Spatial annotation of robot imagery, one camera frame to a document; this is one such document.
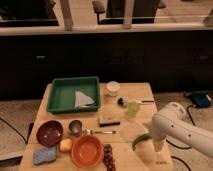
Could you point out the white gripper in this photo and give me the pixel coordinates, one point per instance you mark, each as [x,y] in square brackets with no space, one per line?
[158,144]

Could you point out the green pepper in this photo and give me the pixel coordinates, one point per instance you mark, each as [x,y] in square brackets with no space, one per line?
[139,139]

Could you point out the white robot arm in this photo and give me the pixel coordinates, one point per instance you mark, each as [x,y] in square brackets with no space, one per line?
[168,121]

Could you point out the green plastic cup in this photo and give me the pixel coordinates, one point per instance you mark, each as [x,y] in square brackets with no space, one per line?
[132,109]

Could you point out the white paper cup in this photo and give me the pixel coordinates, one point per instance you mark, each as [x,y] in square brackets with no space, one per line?
[112,88]

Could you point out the small metal cup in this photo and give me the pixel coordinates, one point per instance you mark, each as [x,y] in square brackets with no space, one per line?
[75,127]

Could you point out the white folded paper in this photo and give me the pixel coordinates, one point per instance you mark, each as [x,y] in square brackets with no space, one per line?
[82,99]

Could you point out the dark grape bunch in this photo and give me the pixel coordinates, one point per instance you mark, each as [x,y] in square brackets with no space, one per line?
[108,158]

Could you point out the black round brush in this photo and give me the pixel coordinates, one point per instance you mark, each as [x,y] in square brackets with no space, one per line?
[123,101]

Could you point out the blue black floor device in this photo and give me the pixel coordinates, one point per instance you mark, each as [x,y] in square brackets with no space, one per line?
[200,99]

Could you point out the orange bowl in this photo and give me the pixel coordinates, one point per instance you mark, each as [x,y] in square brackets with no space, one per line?
[87,151]

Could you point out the metal fork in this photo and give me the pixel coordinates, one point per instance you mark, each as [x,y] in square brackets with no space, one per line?
[87,131]

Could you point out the green plastic tray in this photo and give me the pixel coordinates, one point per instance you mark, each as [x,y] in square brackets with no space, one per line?
[62,94]

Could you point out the dark purple bowl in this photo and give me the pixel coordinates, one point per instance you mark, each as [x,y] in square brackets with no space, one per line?
[50,133]

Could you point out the blue sponge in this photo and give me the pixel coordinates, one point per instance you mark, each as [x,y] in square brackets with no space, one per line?
[44,155]

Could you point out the black office chair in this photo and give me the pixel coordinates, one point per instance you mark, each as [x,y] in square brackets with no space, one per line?
[127,12]

